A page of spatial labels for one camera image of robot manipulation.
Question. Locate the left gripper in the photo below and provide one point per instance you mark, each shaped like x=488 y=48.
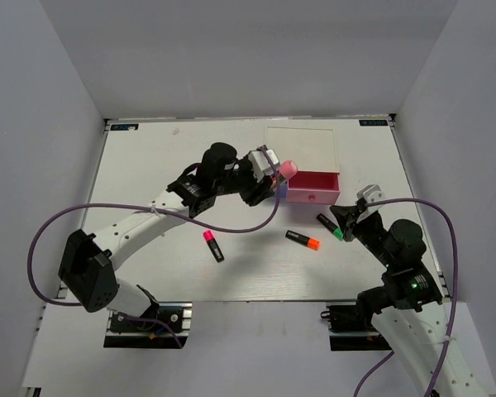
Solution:
x=254 y=197

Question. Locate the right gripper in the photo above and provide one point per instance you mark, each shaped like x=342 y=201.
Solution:
x=347 y=217

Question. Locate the pink cap marker bottle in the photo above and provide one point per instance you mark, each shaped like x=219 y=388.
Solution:
x=287 y=171

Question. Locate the pink drawer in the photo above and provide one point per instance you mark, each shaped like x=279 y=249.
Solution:
x=314 y=187

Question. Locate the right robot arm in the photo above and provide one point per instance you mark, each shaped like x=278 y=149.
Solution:
x=407 y=309

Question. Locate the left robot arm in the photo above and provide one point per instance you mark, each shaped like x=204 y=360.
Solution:
x=90 y=261

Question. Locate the green highlighter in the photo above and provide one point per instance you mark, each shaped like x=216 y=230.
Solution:
x=330 y=226

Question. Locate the orange highlighter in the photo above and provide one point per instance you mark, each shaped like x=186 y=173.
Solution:
x=303 y=240

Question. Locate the pink highlighter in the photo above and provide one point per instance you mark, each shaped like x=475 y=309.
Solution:
x=213 y=246

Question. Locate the white drawer cabinet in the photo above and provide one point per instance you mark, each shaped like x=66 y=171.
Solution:
x=311 y=149

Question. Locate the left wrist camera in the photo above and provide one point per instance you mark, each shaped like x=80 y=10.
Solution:
x=264 y=162

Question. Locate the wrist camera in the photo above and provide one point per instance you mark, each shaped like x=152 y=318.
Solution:
x=368 y=200
x=264 y=162

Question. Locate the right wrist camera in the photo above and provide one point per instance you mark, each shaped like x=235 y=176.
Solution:
x=368 y=200

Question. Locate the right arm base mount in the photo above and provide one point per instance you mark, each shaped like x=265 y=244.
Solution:
x=348 y=333

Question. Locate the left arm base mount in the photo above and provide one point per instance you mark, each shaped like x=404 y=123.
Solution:
x=169 y=331

